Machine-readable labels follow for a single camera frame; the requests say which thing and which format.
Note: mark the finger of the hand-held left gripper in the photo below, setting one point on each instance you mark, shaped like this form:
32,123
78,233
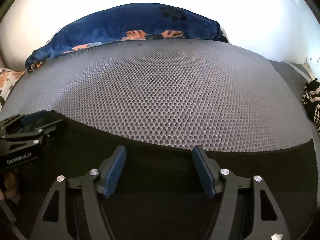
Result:
33,118
32,134

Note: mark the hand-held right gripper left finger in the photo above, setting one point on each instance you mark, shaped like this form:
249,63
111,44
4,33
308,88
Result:
115,171

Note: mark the blue floral blanket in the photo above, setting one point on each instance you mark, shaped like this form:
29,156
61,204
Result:
125,26

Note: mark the white patterned cloth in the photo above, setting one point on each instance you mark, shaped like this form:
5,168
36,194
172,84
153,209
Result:
314,60

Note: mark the person's left hand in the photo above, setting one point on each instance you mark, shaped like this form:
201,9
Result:
11,187

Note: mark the black pants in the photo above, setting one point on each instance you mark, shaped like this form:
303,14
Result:
160,162

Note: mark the grey mesh mat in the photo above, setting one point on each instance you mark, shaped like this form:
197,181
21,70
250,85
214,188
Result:
162,92

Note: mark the black white striped knit cloth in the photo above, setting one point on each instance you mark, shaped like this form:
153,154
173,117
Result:
312,102

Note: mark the grey bed mattress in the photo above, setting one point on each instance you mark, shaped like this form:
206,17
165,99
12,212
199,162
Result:
290,85

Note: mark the white floral pillow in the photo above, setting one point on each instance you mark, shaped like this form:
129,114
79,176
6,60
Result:
8,82

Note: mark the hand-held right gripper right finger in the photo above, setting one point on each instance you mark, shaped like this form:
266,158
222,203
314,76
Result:
203,172

